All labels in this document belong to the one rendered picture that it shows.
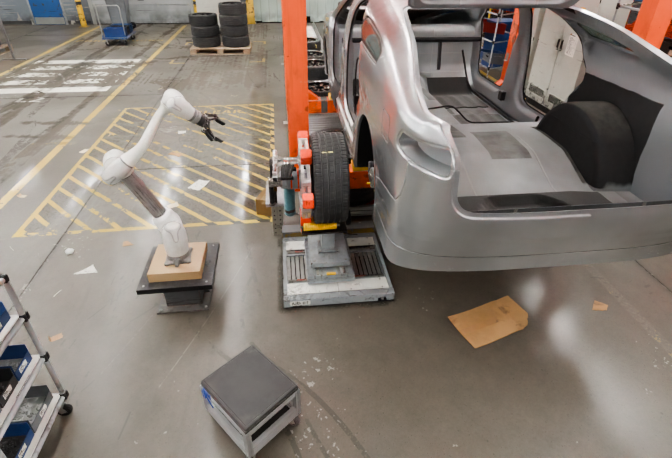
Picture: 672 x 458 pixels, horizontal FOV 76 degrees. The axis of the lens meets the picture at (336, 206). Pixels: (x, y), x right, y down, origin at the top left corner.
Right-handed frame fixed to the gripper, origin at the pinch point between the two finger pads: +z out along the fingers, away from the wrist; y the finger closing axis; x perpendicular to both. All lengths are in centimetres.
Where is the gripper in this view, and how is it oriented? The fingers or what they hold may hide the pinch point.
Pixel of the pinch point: (221, 132)
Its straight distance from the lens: 303.8
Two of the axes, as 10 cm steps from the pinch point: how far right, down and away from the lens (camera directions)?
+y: 0.0, -9.3, 3.7
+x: -8.3, 2.1, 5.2
